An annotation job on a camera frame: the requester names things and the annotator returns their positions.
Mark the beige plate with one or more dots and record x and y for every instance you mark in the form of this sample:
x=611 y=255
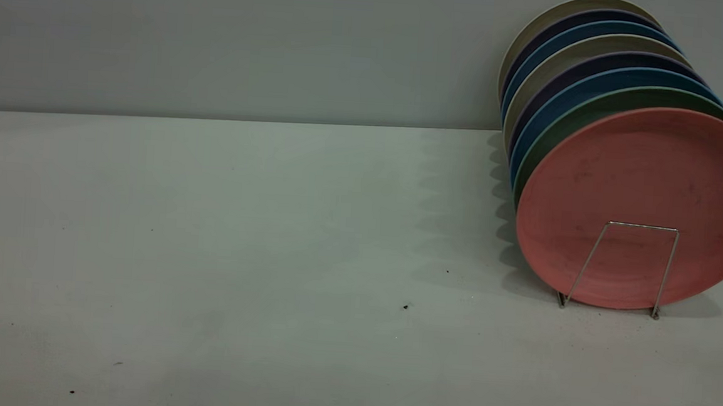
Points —
x=603 y=43
x=587 y=3

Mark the purple plate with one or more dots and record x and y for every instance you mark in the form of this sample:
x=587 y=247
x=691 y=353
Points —
x=593 y=14
x=615 y=59

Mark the blue plate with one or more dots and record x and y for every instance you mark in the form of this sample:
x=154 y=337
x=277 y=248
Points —
x=626 y=77
x=598 y=27

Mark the pink round plate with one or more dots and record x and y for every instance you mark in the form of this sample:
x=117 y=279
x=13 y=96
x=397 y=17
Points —
x=639 y=182

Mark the green plate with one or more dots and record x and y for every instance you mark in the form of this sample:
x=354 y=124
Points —
x=638 y=97

